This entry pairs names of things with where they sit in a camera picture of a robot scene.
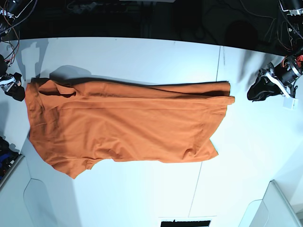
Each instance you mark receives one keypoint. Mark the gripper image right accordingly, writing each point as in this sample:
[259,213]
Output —
[277,80]

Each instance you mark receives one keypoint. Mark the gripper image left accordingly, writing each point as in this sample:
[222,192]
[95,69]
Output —
[11,84]

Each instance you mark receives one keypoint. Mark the orange t-shirt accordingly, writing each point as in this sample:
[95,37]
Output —
[72,127]

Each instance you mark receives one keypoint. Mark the bin with dark items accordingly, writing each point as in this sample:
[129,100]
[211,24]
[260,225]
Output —
[7,157]

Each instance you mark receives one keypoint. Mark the grey panel left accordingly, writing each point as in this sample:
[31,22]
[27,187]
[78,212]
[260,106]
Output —
[24,201]

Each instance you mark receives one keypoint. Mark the grey panel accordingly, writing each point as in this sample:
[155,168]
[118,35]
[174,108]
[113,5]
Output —
[24,201]
[273,210]

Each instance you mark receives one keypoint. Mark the grey panel right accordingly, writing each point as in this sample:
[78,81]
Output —
[273,210]

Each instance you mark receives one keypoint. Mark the white framed black slot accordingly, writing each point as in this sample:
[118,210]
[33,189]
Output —
[185,221]

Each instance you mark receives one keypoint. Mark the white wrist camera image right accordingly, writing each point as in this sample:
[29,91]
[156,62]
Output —
[290,103]

